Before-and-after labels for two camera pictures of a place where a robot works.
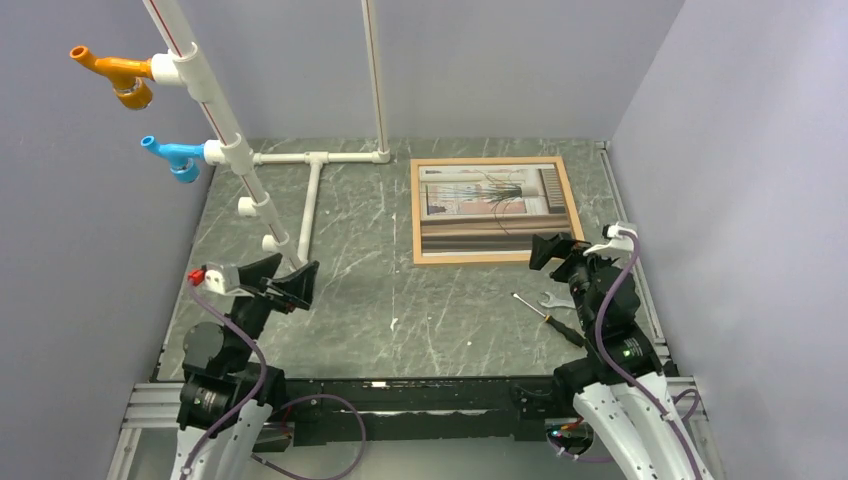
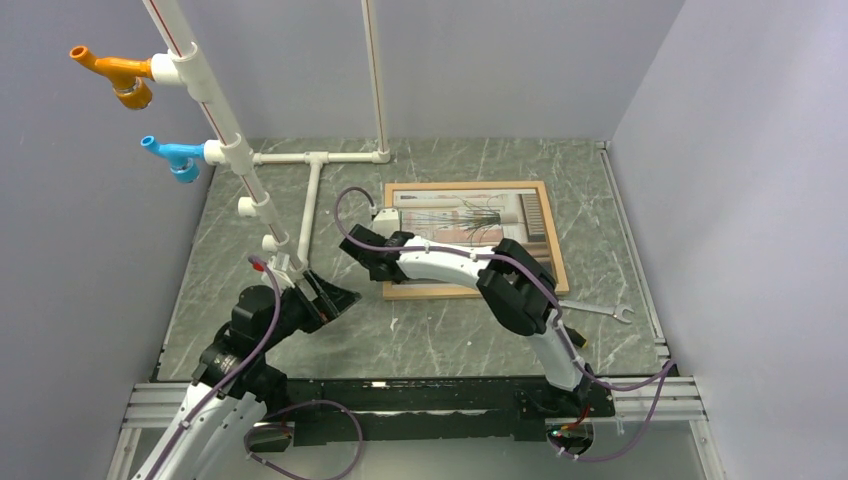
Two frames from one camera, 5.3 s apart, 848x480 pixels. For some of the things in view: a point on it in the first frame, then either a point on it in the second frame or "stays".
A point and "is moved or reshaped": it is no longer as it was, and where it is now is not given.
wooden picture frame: (487, 209) is moved or reshaped
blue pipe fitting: (183, 158) stays
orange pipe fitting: (130, 78) stays
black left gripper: (295, 287) -> (335, 298)
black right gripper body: (584, 266) -> (373, 275)
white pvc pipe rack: (180, 66) stays
